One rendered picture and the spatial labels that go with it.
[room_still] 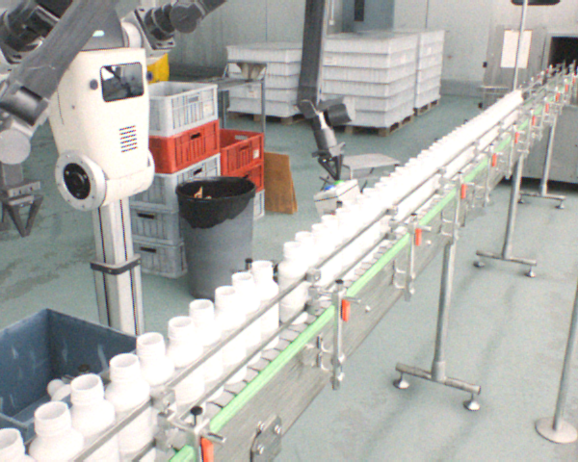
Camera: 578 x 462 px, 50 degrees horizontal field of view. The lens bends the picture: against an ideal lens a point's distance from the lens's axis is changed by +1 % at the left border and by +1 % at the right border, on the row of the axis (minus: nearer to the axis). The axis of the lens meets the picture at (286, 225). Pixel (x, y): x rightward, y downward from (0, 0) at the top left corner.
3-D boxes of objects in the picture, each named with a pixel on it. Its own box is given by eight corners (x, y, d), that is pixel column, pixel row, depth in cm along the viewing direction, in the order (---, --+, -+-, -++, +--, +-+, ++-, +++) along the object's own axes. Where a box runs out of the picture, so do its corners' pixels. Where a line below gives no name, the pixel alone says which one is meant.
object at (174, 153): (170, 174, 353) (169, 137, 346) (113, 167, 368) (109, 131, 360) (222, 152, 406) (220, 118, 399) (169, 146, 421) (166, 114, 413)
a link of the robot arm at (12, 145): (48, 104, 112) (2, 77, 106) (66, 114, 103) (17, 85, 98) (13, 161, 112) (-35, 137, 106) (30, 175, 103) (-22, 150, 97)
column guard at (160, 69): (159, 96, 1086) (153, 31, 1048) (142, 94, 1105) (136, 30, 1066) (172, 93, 1119) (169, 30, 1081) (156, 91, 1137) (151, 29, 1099)
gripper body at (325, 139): (346, 147, 180) (339, 122, 178) (331, 154, 171) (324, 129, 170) (328, 152, 183) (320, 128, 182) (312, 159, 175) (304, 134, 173)
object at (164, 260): (177, 280, 376) (174, 246, 368) (122, 269, 391) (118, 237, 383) (225, 245, 428) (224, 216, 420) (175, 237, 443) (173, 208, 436)
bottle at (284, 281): (283, 310, 129) (283, 238, 124) (310, 315, 128) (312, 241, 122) (274, 323, 124) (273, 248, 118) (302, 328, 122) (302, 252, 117)
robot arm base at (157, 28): (131, 10, 165) (152, 51, 166) (150, -7, 160) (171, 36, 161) (153, 9, 172) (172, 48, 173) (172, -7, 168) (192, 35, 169)
